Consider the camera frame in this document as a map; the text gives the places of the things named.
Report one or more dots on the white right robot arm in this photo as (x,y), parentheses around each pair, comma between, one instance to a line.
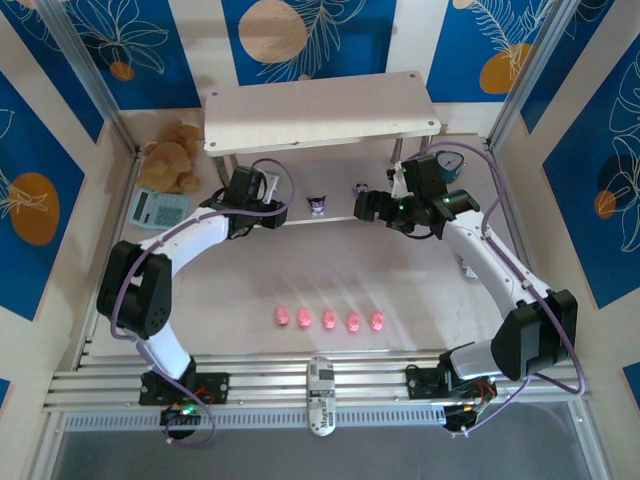
(480,255)

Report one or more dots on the tan plush teddy bear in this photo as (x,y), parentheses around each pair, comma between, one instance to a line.
(167,160)

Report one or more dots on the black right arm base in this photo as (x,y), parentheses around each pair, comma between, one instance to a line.
(425,382)

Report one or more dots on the pink pig toy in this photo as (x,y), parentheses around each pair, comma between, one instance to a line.
(353,322)
(304,317)
(376,320)
(281,316)
(328,319)

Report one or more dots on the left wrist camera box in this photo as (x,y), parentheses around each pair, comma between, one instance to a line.
(247,184)

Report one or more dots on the white two-tier shelf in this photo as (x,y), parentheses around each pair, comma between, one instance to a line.
(320,115)

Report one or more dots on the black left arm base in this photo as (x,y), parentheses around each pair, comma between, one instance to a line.
(210,387)

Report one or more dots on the black white cartoon figure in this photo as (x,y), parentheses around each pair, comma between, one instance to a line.
(316,206)

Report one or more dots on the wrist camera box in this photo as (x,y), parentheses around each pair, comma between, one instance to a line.
(247,184)
(425,175)

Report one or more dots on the small white object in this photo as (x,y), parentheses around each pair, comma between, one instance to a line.
(468,271)

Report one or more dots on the teal alarm clock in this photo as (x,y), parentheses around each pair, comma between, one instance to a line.
(450,162)

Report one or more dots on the aluminium rail bed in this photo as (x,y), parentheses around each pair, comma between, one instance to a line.
(270,375)

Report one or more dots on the aluminium frame post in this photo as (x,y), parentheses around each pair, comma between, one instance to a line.
(535,65)
(85,65)

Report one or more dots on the small purple black figure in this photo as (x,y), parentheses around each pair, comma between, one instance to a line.
(361,189)

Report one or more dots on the chrome shelf pole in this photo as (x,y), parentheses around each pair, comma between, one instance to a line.
(221,172)
(425,142)
(397,150)

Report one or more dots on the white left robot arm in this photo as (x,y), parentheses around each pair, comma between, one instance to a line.
(195,230)

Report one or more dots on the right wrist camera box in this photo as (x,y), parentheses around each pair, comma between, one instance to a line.
(425,175)

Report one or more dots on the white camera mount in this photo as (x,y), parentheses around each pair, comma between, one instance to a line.
(320,395)

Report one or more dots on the light blue calculator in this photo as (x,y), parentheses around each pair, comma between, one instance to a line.
(160,210)

